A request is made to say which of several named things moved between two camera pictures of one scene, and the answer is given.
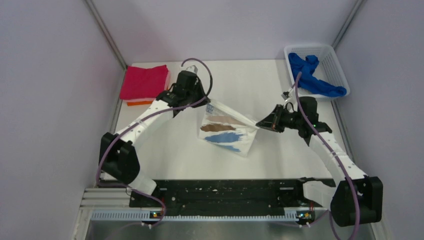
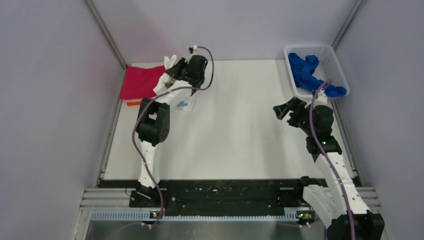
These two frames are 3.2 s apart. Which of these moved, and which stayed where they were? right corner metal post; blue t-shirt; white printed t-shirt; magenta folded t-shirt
Moved: white printed t-shirt
Stayed: right corner metal post; blue t-shirt; magenta folded t-shirt
